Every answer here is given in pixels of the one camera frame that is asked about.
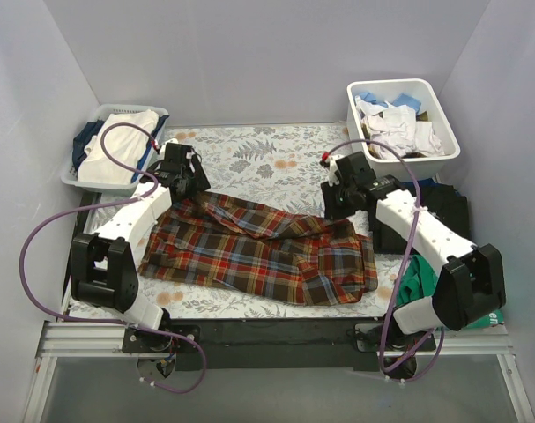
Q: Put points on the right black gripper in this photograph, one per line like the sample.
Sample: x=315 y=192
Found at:
x=335 y=204

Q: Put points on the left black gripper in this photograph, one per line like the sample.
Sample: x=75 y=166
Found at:
x=193 y=177

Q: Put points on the plaid long sleeve shirt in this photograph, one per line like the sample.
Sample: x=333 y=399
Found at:
x=219 y=241

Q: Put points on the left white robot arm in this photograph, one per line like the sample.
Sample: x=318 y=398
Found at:
x=103 y=270

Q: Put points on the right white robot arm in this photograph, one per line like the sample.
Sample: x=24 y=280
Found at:
x=470 y=282

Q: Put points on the white crumpled clothes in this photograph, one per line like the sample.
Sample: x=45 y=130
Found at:
x=407 y=133

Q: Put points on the floral table mat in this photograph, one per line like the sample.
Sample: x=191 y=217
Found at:
x=277 y=166

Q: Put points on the white folded garment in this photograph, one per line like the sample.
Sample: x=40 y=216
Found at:
x=124 y=144

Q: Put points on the white plastic bin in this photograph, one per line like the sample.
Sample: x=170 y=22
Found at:
x=389 y=90

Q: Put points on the black folded shirt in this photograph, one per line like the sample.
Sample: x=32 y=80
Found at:
x=443 y=201

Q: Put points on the light blue garment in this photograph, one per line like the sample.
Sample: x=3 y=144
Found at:
x=403 y=99

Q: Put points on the green shirt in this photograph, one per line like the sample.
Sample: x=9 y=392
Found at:
x=419 y=280

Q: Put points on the navy blue garment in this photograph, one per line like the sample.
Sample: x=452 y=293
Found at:
x=81 y=140

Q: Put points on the grey perforated basket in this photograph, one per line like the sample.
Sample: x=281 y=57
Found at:
x=69 y=174

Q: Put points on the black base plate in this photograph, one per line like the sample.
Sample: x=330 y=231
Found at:
x=256 y=343

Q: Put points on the aluminium frame rail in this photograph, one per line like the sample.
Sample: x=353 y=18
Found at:
x=105 y=340

